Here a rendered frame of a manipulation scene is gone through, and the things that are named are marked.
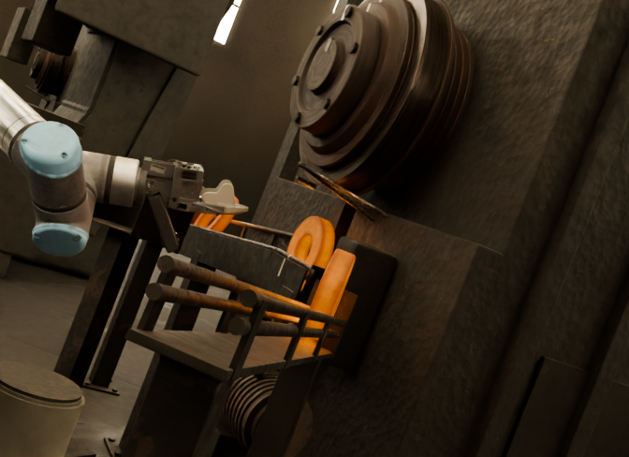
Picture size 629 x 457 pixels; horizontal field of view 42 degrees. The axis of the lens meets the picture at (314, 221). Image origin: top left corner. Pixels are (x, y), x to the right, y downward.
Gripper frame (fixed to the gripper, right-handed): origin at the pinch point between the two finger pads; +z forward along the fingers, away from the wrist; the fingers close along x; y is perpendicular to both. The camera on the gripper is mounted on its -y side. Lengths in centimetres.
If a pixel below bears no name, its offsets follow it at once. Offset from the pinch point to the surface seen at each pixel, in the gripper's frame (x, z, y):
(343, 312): -30.3, 15.7, -7.4
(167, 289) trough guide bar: -99, -16, 15
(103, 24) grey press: 269, -50, 24
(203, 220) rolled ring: 90, 0, -24
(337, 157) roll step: 9.3, 18.7, 12.4
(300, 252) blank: 17.9, 17.0, -10.8
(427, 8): 6, 30, 45
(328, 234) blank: 10.3, 20.4, -4.1
